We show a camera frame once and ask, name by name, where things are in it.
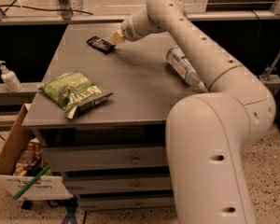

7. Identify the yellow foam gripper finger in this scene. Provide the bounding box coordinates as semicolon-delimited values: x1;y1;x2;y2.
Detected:
110;30;126;45

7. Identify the black rxbar chocolate wrapper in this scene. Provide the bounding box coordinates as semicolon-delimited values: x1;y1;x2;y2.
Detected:
87;36;115;54

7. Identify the clear plastic water bottle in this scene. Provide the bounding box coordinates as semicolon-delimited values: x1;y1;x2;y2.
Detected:
166;46;207;91

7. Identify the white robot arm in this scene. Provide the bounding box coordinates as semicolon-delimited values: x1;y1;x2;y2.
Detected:
111;0;276;224

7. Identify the white pump dispenser bottle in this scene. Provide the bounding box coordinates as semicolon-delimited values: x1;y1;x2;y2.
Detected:
0;61;21;91

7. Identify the green chip bag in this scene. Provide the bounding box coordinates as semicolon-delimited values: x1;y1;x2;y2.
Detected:
39;72;113;119

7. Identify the grey drawer cabinet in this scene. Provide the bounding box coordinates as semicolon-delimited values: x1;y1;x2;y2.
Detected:
22;23;195;202

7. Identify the top grey drawer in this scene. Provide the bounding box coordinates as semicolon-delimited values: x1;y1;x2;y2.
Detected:
41;144;168;172

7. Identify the grey drawer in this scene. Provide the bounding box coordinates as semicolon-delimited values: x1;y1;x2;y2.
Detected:
78;195;175;211
63;176;171;194
41;144;168;172

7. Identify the middle grey drawer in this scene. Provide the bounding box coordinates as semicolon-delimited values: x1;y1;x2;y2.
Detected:
63;176;171;194

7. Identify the cardboard box with snacks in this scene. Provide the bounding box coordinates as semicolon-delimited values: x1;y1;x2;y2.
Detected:
0;104;73;201

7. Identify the bottom grey drawer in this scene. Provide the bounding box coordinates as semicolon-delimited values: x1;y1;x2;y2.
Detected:
78;195;175;211

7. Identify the blue clamp stand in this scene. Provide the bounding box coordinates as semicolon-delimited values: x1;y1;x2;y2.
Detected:
61;198;77;224

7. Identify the green stick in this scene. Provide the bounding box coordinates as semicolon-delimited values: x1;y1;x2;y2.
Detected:
13;165;50;201

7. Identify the black cable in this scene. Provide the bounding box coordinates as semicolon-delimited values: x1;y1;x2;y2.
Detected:
0;0;94;17

